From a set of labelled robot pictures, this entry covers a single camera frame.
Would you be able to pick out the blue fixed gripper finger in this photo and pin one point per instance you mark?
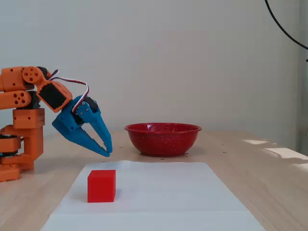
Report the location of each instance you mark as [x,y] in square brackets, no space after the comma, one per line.
[89,143]

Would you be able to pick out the red speckled bowl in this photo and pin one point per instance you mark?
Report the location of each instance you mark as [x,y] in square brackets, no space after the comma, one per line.
[163,142]

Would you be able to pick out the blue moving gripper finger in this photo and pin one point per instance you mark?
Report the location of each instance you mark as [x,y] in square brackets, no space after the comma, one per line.
[97,122]

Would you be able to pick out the white paper sheet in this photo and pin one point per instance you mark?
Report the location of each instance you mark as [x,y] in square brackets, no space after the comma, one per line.
[156,192]

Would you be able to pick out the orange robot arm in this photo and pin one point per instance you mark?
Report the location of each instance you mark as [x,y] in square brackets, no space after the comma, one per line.
[22,120]

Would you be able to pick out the blue gripper body black servo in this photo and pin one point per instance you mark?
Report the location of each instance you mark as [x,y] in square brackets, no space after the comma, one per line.
[68,123]

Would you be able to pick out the red cube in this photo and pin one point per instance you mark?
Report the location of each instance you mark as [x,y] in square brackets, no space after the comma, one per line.
[101,186]

